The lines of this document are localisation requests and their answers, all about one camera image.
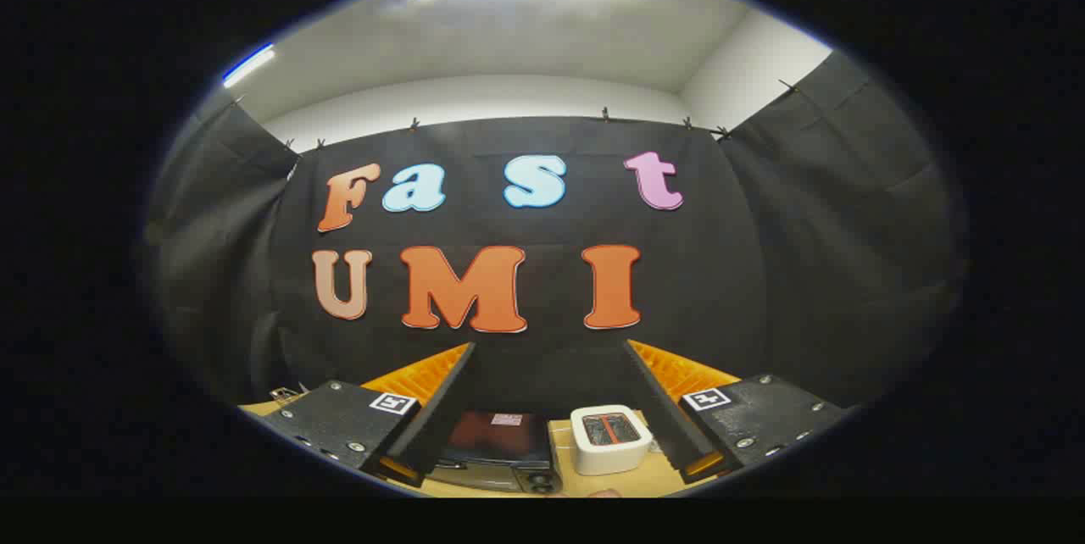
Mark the white pop-up toaster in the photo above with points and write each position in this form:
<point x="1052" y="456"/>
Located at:
<point x="610" y="455"/>

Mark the short ceiling light panel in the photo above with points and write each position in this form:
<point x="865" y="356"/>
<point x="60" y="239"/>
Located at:
<point x="248" y="65"/>

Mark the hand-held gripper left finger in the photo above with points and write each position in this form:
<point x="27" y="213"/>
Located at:
<point x="441" y="417"/>

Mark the black toaster oven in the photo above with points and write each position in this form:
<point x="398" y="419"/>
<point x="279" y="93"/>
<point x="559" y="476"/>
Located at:
<point x="496" y="442"/>

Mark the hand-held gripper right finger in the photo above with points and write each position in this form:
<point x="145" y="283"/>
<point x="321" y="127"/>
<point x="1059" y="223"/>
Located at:
<point x="657" y="408"/>

